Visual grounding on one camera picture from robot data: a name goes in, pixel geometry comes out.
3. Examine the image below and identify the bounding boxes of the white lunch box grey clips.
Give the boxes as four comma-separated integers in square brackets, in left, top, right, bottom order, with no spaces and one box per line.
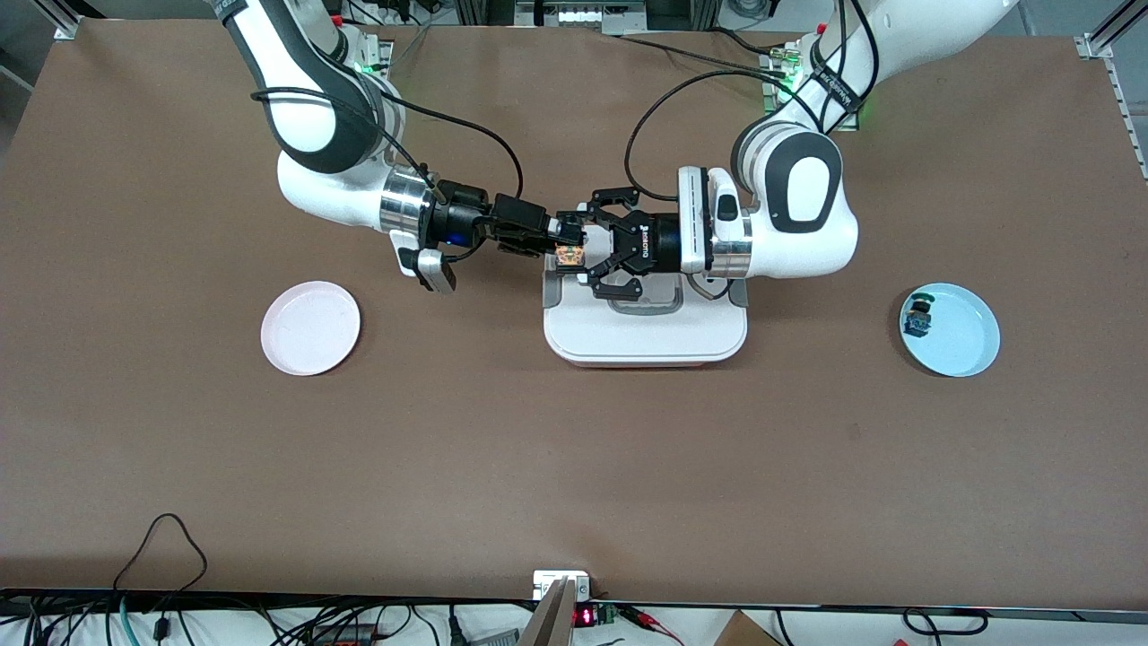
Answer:
[543,265,749,369]

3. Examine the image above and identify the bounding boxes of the pink round plate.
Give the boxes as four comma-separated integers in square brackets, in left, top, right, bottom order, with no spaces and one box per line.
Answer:
[261,281,361,376]

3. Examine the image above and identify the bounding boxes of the metal equipment rack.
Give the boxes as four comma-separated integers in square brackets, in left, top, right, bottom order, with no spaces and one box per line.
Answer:
[457,0,718,37]

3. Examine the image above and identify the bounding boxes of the small white socket block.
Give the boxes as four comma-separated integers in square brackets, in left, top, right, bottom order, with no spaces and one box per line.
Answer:
[533,571,593,600]

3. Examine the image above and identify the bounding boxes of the light blue round plate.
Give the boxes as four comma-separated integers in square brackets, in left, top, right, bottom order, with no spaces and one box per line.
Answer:
[900,283,1001,378]

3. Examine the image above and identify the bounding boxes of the brown cardboard box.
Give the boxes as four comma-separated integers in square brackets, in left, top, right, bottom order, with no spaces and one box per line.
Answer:
[713,610,781,646]

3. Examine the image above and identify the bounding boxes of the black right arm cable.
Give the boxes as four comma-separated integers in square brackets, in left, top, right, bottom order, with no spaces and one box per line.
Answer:
[249,85,526,212]

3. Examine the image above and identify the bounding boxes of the black cable on table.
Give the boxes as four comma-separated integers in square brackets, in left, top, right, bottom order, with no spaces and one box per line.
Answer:
[619,30,790,71]

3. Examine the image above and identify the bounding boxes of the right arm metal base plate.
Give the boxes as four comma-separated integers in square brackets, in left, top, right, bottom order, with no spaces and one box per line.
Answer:
[350,40,394,77]

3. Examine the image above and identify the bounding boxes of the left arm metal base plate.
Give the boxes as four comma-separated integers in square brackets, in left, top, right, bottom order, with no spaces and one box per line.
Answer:
[761,49,860,132]

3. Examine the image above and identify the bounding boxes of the red clip lead wires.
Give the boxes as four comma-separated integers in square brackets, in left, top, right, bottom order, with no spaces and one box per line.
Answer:
[619,606,684,645]

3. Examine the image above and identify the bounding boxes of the thin black looped cable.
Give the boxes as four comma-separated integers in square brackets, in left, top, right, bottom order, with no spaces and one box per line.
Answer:
[114,513,209,593]

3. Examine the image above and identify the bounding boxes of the aluminium frame corner profile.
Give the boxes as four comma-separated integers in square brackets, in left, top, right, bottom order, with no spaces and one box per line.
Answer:
[31,0,91,41]

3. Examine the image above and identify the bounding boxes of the aluminium frame rail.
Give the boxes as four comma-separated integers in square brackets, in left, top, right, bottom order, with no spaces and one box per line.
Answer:
[1074,0,1148,185]

